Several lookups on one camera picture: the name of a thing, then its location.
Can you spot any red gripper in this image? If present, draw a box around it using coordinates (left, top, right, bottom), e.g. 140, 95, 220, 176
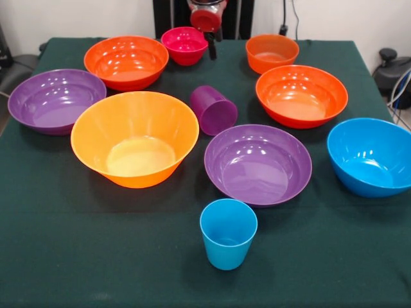
188, 0, 229, 61

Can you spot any pink bowl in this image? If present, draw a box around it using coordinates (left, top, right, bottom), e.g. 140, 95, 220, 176
161, 26, 209, 67

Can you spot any purple cup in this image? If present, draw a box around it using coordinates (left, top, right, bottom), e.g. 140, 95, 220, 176
189, 85, 239, 137

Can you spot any red bowl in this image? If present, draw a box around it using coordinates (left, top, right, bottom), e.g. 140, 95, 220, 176
255, 64, 349, 130
83, 35, 170, 92

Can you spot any purple bowl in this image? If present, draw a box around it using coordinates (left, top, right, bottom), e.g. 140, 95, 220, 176
204, 124, 313, 209
7, 68, 107, 136

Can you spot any blue cup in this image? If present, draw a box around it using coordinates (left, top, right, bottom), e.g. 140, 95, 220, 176
199, 198, 259, 271

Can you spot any small orange bowl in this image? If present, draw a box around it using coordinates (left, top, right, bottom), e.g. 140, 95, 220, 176
245, 33, 300, 75

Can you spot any large orange bowl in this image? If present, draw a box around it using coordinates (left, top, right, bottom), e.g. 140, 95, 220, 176
70, 90, 200, 189

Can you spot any blue bowl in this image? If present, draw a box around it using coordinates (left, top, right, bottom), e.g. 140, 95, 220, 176
326, 117, 411, 198

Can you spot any dark green table cloth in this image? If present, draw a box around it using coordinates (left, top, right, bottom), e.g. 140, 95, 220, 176
0, 37, 411, 308

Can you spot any black power cable with plug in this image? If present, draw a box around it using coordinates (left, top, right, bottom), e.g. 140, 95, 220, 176
278, 0, 300, 41

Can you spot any grey cable bundle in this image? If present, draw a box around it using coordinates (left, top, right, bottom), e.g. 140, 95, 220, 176
387, 70, 411, 129

